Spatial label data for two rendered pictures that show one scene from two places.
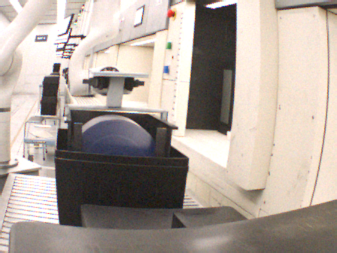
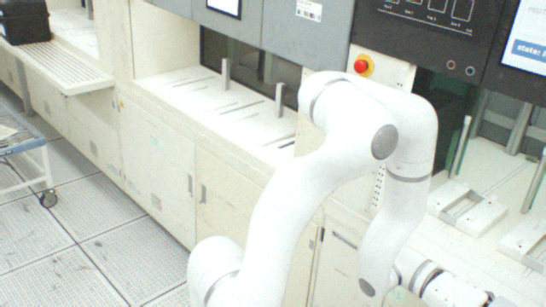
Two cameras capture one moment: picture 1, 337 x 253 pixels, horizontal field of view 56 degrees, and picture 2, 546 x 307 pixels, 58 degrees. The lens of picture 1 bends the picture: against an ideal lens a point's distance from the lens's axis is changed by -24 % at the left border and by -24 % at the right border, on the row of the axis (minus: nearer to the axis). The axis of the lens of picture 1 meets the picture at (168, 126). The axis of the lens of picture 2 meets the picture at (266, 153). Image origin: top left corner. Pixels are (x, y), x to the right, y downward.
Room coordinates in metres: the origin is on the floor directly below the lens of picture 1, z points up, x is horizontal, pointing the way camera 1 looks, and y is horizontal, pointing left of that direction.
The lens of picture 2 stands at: (0.47, 0.87, 1.81)
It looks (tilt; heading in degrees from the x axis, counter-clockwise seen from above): 29 degrees down; 333
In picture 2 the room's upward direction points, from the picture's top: 4 degrees clockwise
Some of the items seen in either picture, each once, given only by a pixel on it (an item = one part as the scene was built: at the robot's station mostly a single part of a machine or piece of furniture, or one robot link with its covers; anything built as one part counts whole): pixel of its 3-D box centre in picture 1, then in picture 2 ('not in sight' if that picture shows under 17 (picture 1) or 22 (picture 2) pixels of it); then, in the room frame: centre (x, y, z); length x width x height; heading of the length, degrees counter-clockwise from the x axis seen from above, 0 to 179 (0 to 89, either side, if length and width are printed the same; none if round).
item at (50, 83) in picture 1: (50, 85); not in sight; (4.80, 1.62, 0.85); 0.30 x 0.28 x 0.26; 17
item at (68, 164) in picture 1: (109, 178); not in sight; (0.86, 0.12, 0.85); 0.28 x 0.28 x 0.17; 16
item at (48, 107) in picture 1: (48, 104); not in sight; (4.80, 1.63, 0.59); 0.30 x 0.28 x 0.26; 18
